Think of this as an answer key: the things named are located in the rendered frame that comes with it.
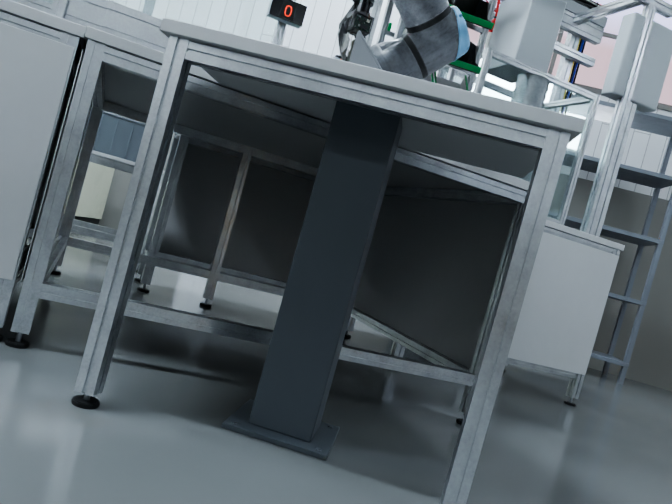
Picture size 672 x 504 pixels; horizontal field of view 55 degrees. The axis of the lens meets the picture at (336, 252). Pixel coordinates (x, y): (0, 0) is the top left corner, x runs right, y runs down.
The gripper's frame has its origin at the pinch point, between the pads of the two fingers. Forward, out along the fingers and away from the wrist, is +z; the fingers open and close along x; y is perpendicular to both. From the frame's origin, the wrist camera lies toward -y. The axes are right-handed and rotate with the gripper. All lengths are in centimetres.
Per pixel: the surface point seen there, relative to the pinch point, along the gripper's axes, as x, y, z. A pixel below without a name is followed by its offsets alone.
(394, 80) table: -13, 79, 23
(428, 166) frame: 30.8, 17.3, 26.9
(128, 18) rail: -66, 10, 14
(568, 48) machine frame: 160, -110, -83
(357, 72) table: -20, 76, 23
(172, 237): -20, -157, 80
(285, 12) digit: -19.7, -16.6, -12.4
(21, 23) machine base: -90, 15, 25
